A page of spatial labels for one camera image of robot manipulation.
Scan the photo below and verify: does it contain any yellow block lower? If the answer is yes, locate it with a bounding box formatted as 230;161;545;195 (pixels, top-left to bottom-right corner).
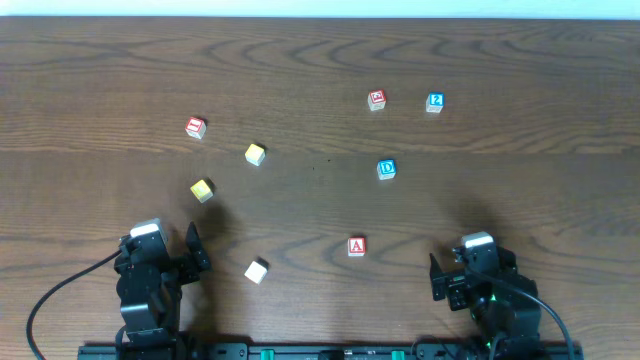
190;179;214;203

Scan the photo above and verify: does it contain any red letter I block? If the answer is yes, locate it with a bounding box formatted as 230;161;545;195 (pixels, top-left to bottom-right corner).
185;117;207;140

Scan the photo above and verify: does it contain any blue number 2 block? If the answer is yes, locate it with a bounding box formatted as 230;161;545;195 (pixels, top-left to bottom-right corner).
425;92;445;113

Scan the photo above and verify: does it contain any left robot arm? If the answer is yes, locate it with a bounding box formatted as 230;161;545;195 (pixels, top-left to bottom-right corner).
114;219;211;360

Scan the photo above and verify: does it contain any yellow block upper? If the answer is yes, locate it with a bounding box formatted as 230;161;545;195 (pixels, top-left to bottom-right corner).
245;143;266;166

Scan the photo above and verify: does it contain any blue letter D block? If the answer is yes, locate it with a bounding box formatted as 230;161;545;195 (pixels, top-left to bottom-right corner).
376;159;397;180

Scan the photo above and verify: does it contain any yellow block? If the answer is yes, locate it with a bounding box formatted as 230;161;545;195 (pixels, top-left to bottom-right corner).
190;179;214;203
245;143;266;166

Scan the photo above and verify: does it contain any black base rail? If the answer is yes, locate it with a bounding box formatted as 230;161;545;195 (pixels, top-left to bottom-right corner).
77;341;585;360

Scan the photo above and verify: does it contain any red letter A block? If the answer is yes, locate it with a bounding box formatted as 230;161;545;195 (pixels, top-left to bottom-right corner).
347;237;366;257

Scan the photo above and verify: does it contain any plain cream wooden block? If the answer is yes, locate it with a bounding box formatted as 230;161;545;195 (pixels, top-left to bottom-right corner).
244;260;269;285

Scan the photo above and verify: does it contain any red picture block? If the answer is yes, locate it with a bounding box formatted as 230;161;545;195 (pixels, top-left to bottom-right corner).
367;89;387;111

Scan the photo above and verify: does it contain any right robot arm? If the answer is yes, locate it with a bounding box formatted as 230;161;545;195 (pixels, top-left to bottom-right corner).
429;233;545;359

